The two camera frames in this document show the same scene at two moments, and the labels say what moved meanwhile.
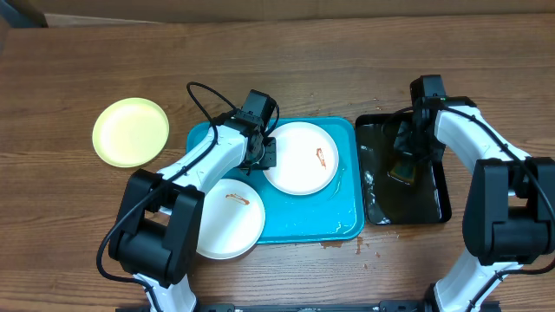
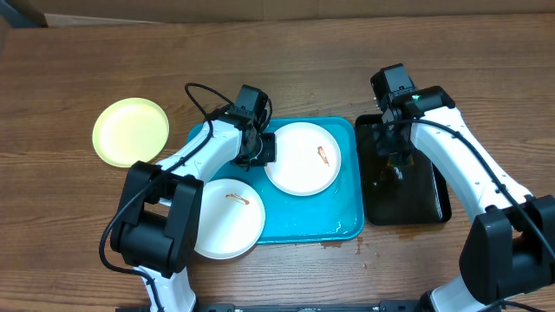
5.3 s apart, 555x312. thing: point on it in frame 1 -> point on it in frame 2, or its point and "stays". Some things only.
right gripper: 410,145 -> 397,157
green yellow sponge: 404,172 -> 400,159
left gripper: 270,160 stays
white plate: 231,219 stays
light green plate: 130,132 stays
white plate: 307,159 stays
